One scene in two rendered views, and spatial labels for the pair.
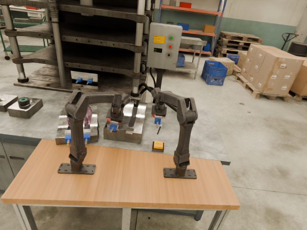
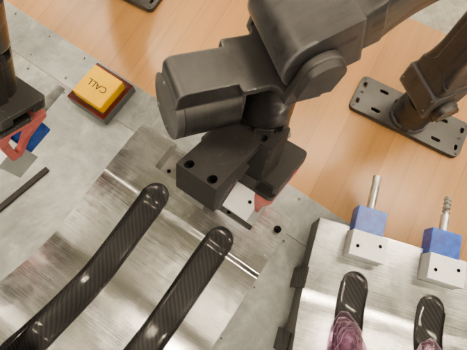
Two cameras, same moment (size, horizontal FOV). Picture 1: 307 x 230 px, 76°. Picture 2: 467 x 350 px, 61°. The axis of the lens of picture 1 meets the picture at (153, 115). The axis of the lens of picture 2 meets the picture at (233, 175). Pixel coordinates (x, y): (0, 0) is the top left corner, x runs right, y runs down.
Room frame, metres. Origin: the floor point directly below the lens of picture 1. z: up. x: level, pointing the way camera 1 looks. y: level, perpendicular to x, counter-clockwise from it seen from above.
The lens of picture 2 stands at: (1.20, 0.30, 1.42)
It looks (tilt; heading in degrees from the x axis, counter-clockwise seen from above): 73 degrees down; 211
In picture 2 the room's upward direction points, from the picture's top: 4 degrees clockwise
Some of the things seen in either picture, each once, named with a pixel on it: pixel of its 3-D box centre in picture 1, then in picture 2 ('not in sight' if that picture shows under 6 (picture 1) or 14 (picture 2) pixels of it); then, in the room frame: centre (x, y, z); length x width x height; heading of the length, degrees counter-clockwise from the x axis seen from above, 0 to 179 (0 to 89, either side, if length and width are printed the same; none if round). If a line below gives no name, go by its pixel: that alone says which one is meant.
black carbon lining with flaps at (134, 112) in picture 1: (126, 110); (110, 320); (1.30, 0.21, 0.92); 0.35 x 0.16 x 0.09; 0
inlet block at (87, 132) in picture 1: (86, 138); (368, 217); (0.99, 0.41, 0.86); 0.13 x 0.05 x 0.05; 18
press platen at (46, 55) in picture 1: (91, 62); not in sight; (2.20, 0.78, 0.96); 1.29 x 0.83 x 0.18; 90
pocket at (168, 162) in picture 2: (129, 132); (181, 167); (1.09, 0.15, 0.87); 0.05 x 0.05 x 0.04; 0
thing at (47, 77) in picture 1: (91, 78); not in sight; (2.20, 0.80, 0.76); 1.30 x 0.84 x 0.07; 90
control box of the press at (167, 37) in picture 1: (156, 95); not in sight; (2.02, -0.01, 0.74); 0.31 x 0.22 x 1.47; 90
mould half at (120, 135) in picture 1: (128, 115); (106, 323); (1.32, 0.20, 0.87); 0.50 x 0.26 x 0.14; 0
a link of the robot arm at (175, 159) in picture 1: (181, 160); not in sight; (0.85, -0.19, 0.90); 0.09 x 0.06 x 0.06; 120
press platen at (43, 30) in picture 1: (90, 40); not in sight; (2.20, 0.78, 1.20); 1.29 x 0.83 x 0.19; 90
